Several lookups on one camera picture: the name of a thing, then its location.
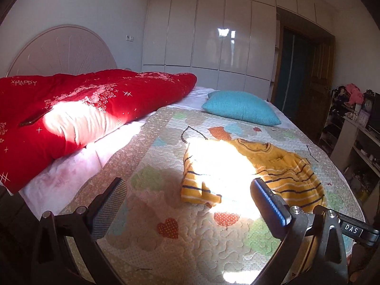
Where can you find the white glossy wardrobe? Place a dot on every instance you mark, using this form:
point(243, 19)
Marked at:
point(227, 44)

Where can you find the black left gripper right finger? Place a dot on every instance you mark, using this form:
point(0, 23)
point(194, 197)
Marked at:
point(311, 250)

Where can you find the white shelf unit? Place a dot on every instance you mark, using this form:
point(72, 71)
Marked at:
point(353, 149)

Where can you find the brown wooden door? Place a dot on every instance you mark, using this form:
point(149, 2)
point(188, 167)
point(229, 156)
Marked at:
point(303, 83)

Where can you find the pink cloth on shelf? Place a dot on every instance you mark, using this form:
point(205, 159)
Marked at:
point(355, 94)

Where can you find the red quilted duvet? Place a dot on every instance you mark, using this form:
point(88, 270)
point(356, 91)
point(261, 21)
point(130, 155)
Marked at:
point(44, 118)

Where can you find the white bed sheet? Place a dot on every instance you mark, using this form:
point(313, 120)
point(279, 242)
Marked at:
point(55, 187)

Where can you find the yellow striped knit sweater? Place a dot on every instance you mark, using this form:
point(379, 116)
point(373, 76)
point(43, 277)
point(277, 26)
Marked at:
point(220, 172)

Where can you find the white rounded headboard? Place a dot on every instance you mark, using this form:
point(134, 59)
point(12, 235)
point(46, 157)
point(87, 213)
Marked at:
point(66, 49)

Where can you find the purple desk clock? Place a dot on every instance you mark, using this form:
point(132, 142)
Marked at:
point(365, 111)

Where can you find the black television screen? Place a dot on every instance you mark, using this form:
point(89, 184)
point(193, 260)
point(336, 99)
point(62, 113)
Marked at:
point(373, 123)

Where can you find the patchwork heart quilt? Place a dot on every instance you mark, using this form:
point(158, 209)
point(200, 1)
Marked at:
point(188, 216)

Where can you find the teal knit pillow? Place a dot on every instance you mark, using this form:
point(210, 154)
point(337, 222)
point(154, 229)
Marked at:
point(242, 106)

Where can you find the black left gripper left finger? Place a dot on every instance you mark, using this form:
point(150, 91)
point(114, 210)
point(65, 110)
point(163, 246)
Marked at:
point(52, 259)

